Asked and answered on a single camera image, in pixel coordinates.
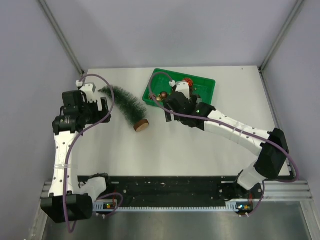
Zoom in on small green christmas tree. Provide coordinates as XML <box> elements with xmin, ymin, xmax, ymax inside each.
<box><xmin>111</xmin><ymin>85</ymin><xmax>150</xmax><ymax>132</ymax></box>

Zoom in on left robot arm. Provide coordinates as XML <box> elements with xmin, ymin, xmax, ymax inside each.
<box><xmin>40</xmin><ymin>90</ymin><xmax>114</xmax><ymax>223</ymax></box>

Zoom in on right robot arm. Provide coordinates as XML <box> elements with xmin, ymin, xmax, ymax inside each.
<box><xmin>163</xmin><ymin>92</ymin><xmax>289</xmax><ymax>198</ymax></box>

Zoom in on brown bauble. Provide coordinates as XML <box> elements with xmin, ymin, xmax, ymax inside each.
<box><xmin>160</xmin><ymin>91</ymin><xmax>168</xmax><ymax>99</ymax></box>

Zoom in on red glitter bauble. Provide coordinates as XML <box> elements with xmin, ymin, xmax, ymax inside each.
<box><xmin>183</xmin><ymin>77</ymin><xmax>194</xmax><ymax>88</ymax></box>

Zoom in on white tipped pine cone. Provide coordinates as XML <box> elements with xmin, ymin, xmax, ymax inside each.
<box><xmin>148</xmin><ymin>93</ymin><xmax>157</xmax><ymax>100</ymax></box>

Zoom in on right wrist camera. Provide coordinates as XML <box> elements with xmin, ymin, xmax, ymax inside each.
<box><xmin>169</xmin><ymin>80</ymin><xmax>190</xmax><ymax>99</ymax></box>

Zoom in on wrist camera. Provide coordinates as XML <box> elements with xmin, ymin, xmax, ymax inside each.
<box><xmin>75</xmin><ymin>80</ymin><xmax>96</xmax><ymax>97</ymax></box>
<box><xmin>169</xmin><ymin>80</ymin><xmax>190</xmax><ymax>99</ymax></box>

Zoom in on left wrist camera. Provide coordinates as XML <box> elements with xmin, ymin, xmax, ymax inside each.
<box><xmin>75</xmin><ymin>80</ymin><xmax>96</xmax><ymax>97</ymax></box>

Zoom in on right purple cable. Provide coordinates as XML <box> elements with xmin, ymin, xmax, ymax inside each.
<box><xmin>148</xmin><ymin>72</ymin><xmax>300</xmax><ymax>182</ymax></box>

